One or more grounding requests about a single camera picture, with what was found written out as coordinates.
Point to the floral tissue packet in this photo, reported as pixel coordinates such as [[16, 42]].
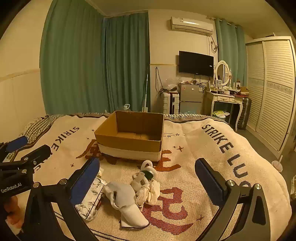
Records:
[[90, 197]]

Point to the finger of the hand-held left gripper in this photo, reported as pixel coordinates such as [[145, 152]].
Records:
[[40, 153], [16, 143]]

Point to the white dressing table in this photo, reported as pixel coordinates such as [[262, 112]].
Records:
[[223, 99]]

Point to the green corner curtain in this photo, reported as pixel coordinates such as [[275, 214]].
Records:
[[127, 62]]

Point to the silver small fridge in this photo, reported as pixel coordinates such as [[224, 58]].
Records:
[[191, 97]]

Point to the clear plastic bag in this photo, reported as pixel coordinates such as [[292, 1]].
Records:
[[170, 85]]

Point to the bin with bag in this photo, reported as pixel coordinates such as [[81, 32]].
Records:
[[220, 114]]

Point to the large water bottle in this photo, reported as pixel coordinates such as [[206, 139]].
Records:
[[126, 107]]

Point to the oval white vanity mirror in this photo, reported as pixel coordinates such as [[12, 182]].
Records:
[[222, 71]]

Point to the plastic cup with straw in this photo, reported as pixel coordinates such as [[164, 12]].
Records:
[[277, 165]]

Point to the white socks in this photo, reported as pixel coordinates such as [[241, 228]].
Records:
[[150, 192]]

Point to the white suitcase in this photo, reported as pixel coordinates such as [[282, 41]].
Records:
[[171, 103]]

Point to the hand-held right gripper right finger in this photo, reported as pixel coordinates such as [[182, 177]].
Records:
[[208, 183]]

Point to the white louvred wardrobe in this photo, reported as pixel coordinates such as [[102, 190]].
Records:
[[272, 92]]

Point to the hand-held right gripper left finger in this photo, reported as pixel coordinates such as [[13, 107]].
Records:
[[85, 184]]

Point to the wide green curtain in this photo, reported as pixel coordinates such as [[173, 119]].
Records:
[[74, 60]]

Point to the person's left hand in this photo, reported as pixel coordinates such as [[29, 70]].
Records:
[[10, 207]]

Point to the long white sock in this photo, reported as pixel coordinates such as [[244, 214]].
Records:
[[129, 205]]

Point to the printed cream blanket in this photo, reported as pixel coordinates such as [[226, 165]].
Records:
[[185, 185]]

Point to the narrow green curtain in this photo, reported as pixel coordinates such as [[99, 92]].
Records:
[[229, 46]]

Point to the green hair band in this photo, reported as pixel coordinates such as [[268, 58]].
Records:
[[148, 174]]

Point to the black wall television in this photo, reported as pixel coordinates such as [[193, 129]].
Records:
[[196, 63]]

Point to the brown cardboard box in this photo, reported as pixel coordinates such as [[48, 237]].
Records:
[[129, 122]]

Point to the dark suitcase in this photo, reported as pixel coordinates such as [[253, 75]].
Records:
[[244, 112]]

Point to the white air conditioner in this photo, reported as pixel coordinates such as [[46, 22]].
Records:
[[192, 25]]

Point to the white hair band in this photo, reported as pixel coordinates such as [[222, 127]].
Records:
[[142, 165]]

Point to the small cardboard box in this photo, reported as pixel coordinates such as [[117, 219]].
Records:
[[244, 90]]

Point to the plaid bedsheet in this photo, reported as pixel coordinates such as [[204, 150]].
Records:
[[34, 127]]

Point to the white mop stick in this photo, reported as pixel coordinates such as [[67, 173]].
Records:
[[146, 92]]

